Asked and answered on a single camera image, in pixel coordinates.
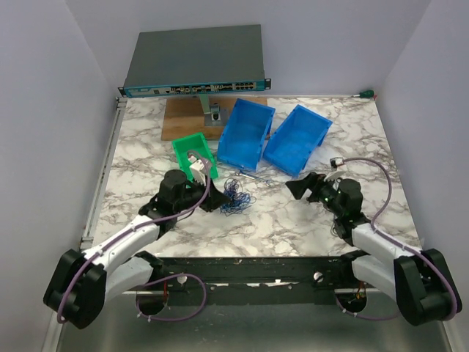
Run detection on grey metal stand bracket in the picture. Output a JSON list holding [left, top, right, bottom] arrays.
[[199, 95, 229, 127]]

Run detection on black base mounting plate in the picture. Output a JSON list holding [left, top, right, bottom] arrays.
[[134, 252, 364, 312]]

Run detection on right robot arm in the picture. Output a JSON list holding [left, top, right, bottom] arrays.
[[286, 172, 462, 326]]

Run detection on blue thin cable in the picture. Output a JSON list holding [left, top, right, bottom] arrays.
[[218, 177, 257, 216]]

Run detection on chrome combination wrench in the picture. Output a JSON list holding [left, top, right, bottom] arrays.
[[235, 170, 273, 187]]

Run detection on blue plastic bin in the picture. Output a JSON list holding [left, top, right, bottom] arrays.
[[217, 98, 276, 171], [263, 105, 333, 177]]

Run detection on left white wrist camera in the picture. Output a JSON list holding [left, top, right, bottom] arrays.
[[188, 154, 213, 186]]

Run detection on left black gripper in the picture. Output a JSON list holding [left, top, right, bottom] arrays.
[[174, 175, 230, 213]]

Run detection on aluminium side rail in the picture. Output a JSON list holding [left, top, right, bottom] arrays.
[[80, 98, 128, 249]]

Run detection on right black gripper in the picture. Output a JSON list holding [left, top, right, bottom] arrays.
[[286, 172, 344, 218]]

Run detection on green handled screwdriver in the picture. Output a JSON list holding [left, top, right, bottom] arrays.
[[352, 89, 377, 99]]

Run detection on wooden base board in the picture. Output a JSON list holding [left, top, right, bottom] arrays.
[[161, 96, 267, 141]]

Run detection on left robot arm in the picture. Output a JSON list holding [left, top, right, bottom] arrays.
[[43, 169, 230, 329]]

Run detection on left blue plastic bin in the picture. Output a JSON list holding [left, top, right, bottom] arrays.
[[217, 98, 276, 171]]

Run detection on green plastic bin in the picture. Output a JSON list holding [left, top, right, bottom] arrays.
[[172, 132, 218, 180]]

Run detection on grey network switch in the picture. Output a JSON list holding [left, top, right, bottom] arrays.
[[119, 24, 271, 98]]

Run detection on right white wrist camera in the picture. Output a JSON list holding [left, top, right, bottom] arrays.
[[323, 157, 345, 182]]

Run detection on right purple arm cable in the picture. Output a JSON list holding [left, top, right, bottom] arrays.
[[335, 157, 463, 320]]

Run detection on right blue plastic bin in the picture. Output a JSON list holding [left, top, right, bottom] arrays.
[[263, 105, 333, 177]]

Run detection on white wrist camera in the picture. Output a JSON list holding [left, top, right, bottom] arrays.
[[323, 157, 345, 182], [188, 154, 213, 186]]

